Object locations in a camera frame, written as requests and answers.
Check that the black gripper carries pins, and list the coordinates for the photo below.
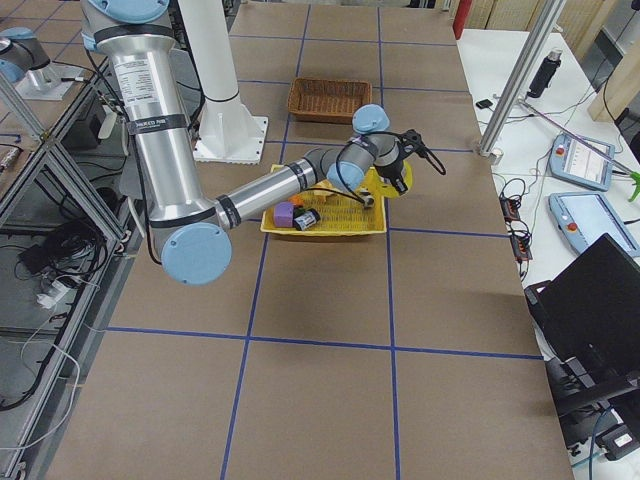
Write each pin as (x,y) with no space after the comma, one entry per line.
(391,174)

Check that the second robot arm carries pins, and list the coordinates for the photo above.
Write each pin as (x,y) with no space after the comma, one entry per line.
(29,68)

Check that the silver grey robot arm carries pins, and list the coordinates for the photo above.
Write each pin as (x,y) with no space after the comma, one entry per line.
(190,230)

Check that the yellow woven basket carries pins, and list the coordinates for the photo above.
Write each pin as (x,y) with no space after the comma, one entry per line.
(339,217)

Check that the brown wicker basket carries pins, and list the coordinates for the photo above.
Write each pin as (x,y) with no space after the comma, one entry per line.
(327,100)

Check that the toy croissant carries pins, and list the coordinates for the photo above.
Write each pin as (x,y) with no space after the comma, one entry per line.
(324,191)

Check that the toy carrot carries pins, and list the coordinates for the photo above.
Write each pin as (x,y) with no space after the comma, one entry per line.
(297,201)

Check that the small dark can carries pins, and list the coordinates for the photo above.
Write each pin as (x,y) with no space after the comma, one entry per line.
(306,219)

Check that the small black device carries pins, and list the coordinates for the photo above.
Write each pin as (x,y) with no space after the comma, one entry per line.
(484,104)

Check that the purple foam block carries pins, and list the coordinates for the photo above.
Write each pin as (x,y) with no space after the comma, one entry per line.
(283,214)

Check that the black water bottle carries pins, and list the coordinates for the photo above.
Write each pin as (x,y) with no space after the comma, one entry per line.
(547,69)

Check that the teach pendant near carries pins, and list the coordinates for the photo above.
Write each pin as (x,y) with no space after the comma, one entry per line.
(583,217)

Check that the teach pendant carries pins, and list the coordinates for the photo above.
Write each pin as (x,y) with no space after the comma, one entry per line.
(573,162)
(583,217)

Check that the teach pendant far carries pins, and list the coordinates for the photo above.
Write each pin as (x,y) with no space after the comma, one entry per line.
(573,162)

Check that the black laptop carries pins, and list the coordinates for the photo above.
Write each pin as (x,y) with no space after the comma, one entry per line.
(590,311)

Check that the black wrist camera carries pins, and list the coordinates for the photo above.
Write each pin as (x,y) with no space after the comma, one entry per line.
(412,140)

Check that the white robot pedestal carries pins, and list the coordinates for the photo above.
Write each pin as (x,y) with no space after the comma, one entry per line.
(228,132)

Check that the aluminium frame post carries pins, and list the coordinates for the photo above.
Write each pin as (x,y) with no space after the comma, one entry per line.
(515,84)

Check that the aluminium frame rack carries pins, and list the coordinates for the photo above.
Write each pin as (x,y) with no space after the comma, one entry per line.
(65,238)

